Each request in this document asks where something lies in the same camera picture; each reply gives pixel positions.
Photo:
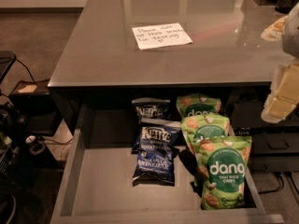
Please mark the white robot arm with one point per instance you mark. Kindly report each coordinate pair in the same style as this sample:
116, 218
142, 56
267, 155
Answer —
285, 29

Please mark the green dang chip bag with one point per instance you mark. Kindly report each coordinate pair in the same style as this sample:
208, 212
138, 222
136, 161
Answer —
197, 104
222, 162
200, 127

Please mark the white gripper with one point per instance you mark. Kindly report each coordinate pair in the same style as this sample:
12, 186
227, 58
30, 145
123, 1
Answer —
291, 34

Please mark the dark side table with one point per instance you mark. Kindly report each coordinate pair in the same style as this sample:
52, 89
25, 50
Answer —
34, 100

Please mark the middle green Dang chip bag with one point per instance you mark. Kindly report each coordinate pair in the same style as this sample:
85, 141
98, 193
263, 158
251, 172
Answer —
200, 127

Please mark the black cabinet on right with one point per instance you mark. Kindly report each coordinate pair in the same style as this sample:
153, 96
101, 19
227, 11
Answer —
275, 146

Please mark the grey open drawer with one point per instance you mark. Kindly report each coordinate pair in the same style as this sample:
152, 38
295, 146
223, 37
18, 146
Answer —
98, 188

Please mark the front green Dang chip bag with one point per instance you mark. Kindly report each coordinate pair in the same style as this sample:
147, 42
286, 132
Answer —
222, 162

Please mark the white handwritten paper note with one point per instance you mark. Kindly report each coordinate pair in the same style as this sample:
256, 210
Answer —
162, 35

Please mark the grey glass-top counter cabinet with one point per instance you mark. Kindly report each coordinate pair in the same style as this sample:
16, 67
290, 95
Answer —
102, 66

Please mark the rear green Dang chip bag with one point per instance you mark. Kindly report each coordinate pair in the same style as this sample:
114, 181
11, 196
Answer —
197, 104

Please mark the black chair on left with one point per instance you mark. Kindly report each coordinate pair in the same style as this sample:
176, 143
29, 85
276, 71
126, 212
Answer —
7, 58

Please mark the blue kettle chip bag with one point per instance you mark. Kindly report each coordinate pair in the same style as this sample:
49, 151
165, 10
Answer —
155, 151
151, 108

